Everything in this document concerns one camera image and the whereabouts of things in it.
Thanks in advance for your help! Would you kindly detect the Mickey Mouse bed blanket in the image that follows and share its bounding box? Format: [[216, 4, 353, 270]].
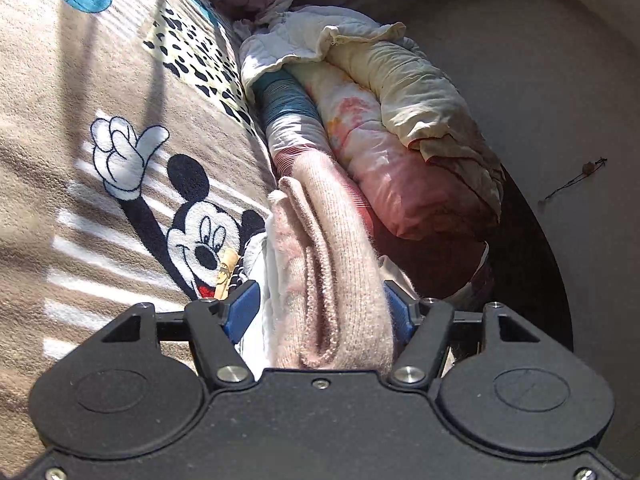
[[1, 0, 272, 476]]

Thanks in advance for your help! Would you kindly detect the beige knitted sweater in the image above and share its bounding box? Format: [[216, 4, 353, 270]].
[[266, 150, 416, 375]]

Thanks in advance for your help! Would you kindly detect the rolled cream floral quilt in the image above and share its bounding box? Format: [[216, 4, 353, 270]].
[[233, 0, 504, 309]]

